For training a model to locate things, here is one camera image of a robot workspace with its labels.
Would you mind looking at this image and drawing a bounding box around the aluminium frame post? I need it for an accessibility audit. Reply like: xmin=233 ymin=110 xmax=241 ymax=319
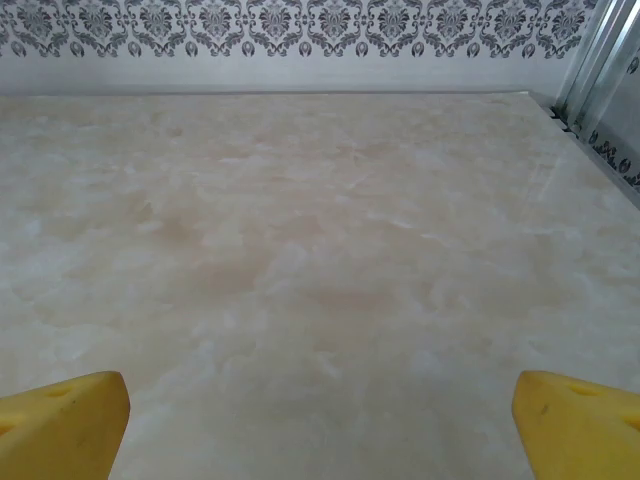
xmin=552 ymin=0 xmax=640 ymax=132

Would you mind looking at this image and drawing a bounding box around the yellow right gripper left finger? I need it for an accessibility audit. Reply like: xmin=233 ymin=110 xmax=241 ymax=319
xmin=0 ymin=370 xmax=132 ymax=480

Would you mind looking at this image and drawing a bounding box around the thin aluminium edge rail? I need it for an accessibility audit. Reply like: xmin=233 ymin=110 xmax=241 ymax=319
xmin=0 ymin=88 xmax=529 ymax=98

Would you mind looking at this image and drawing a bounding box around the aluminium side rail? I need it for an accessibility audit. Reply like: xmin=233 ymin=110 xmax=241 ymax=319
xmin=542 ymin=102 xmax=640 ymax=199

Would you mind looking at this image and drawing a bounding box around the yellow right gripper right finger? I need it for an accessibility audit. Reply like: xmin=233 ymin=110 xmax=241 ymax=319
xmin=513 ymin=369 xmax=640 ymax=480

